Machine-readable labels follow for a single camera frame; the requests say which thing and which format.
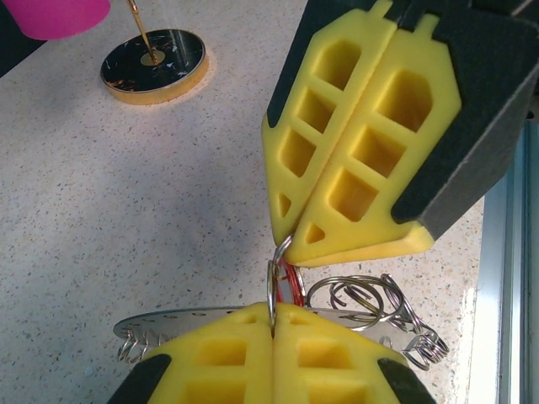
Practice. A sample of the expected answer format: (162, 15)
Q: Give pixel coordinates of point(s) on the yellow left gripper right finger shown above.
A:
(337, 370)

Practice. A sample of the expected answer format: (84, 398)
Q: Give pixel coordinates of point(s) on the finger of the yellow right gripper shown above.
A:
(421, 177)
(295, 122)

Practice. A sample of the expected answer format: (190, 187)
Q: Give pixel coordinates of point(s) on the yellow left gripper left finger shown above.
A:
(202, 370)

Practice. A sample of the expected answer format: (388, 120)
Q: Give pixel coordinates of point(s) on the silver perforated metal plate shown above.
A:
(177, 317)

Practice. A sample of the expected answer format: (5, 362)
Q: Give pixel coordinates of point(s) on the large silver split keyring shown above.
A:
(270, 290)

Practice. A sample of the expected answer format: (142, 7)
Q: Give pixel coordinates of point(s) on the small silver split keyring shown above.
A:
(287, 240)

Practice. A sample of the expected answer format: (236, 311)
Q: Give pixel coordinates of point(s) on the pink plastic goblet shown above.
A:
(54, 17)

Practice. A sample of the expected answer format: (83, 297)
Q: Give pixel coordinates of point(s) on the aluminium front rail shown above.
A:
(509, 294)

